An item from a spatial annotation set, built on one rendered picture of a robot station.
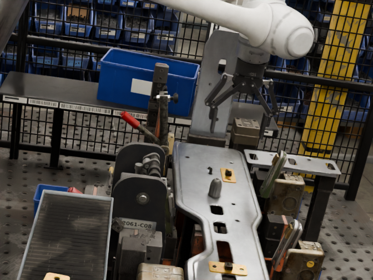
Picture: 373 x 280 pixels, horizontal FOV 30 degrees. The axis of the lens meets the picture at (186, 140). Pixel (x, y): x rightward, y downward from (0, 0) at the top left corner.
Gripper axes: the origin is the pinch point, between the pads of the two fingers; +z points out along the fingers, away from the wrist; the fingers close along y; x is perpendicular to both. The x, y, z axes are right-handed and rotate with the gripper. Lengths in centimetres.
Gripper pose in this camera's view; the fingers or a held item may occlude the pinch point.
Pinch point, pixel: (237, 130)
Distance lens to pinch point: 189.3
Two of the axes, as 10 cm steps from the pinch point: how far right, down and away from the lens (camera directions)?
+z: -1.6, 9.1, 3.9
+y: 9.9, 1.3, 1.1
